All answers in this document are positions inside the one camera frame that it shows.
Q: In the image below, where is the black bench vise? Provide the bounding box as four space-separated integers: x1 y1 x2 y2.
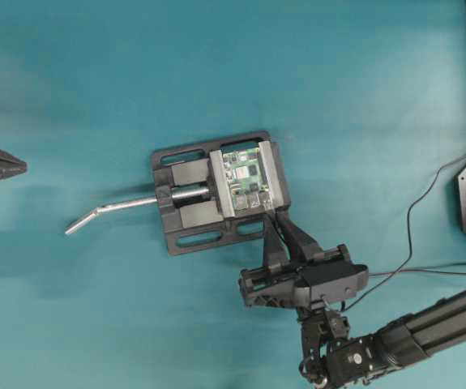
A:
151 130 291 255

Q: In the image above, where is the green PCB board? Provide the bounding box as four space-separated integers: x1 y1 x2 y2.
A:
222 147 273 213

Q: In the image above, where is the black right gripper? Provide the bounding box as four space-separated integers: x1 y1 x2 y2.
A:
238 211 369 310

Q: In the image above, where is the silver vise handle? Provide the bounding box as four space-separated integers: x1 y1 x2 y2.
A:
64 186 210 236

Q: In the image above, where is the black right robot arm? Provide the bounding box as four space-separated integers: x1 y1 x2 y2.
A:
238 212 466 388

